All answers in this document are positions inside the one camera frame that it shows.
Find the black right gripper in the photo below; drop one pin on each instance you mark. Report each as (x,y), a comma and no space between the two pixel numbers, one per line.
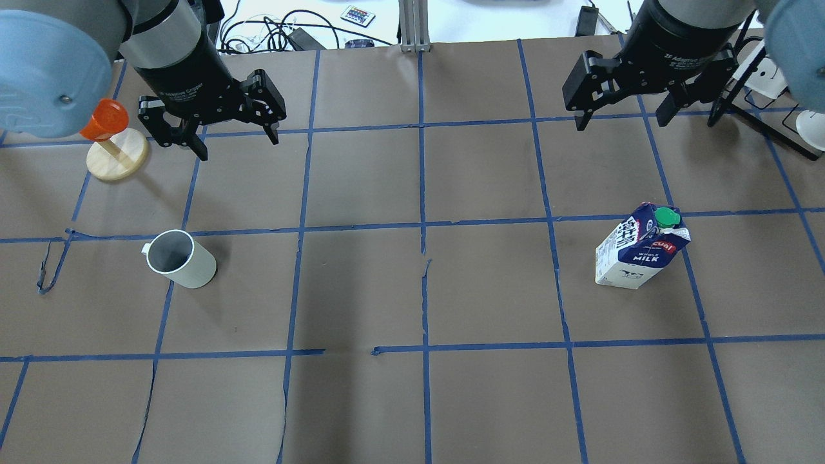
(677,61)

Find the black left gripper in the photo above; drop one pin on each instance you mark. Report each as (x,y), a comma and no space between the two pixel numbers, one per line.
(185,79)

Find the white mug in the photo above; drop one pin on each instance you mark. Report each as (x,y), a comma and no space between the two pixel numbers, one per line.
(176,255)

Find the blue white milk carton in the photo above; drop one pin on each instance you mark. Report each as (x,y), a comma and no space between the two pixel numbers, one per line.
(641,245)

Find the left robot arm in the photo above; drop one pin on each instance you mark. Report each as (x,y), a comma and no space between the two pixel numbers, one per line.
(57,57)

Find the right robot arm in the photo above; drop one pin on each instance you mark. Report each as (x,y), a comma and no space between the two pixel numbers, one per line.
(793,35)

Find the orange cup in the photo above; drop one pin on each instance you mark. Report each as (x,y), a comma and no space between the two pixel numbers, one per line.
(108,119)

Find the black power adapter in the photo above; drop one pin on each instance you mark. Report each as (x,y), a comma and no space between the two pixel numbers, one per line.
(587,21)

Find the white round object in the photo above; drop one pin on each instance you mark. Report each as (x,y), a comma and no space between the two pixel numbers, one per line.
(810,126)

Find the remote control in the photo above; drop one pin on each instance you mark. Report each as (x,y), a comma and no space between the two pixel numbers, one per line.
(358,16)

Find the aluminium frame post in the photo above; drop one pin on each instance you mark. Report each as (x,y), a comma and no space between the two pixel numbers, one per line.
(414,26)

